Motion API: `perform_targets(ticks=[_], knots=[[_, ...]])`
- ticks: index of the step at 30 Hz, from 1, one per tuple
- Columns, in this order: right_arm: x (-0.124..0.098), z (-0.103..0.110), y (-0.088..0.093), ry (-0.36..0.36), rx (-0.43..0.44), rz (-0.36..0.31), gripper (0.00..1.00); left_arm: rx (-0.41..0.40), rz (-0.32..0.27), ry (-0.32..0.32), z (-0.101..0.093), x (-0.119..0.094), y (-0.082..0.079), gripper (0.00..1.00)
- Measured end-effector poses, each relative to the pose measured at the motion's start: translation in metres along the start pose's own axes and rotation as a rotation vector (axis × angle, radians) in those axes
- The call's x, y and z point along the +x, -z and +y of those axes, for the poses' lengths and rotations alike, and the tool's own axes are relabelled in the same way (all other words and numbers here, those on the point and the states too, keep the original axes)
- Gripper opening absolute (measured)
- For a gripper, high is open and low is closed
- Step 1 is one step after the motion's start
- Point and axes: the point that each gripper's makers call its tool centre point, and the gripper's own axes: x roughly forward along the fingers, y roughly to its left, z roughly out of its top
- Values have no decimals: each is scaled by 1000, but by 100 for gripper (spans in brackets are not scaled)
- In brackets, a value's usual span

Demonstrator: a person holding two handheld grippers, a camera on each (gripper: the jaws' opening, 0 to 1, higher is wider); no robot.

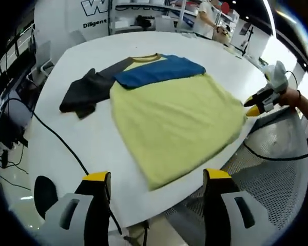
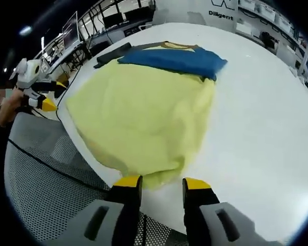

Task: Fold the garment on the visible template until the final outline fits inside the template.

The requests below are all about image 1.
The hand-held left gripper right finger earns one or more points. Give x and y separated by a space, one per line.
218 205

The grey metal shelving rack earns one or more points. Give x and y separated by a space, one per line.
112 18

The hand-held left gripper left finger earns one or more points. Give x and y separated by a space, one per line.
92 210

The black oval pad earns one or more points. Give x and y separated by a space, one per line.
45 194

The red round sign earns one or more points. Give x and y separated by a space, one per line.
225 7

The yellow blue grey garment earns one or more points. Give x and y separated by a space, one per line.
169 115

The black bag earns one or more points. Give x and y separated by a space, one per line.
143 21

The grey mesh chair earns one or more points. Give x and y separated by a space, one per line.
272 184

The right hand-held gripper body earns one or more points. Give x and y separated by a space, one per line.
278 79

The black screen on stand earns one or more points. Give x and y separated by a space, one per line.
246 29

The person's right hand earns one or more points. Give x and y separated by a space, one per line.
290 98

